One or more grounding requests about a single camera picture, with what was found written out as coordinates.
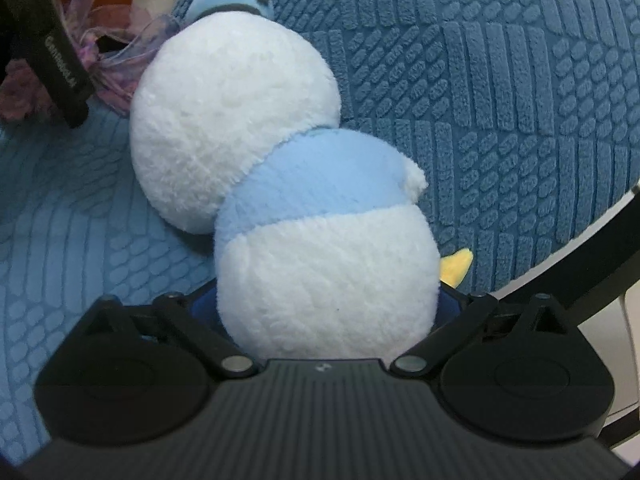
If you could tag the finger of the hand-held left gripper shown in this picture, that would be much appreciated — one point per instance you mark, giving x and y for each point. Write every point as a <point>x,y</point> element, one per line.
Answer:
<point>60,60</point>

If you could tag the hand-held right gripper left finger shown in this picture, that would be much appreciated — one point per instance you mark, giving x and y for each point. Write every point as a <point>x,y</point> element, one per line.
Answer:
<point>202,310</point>

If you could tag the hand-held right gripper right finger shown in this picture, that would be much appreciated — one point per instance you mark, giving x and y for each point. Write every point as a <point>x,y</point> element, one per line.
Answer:
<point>447,310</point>

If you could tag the pink sheer ribbon bow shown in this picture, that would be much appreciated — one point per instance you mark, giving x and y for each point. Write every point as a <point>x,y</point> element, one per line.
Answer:
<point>145,35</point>

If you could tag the white and blue duck plush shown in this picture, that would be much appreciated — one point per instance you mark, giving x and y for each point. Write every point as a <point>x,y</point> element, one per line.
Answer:
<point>225,110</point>

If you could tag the blue textured cushion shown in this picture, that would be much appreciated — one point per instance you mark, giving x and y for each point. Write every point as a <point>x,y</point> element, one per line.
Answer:
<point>475,85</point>

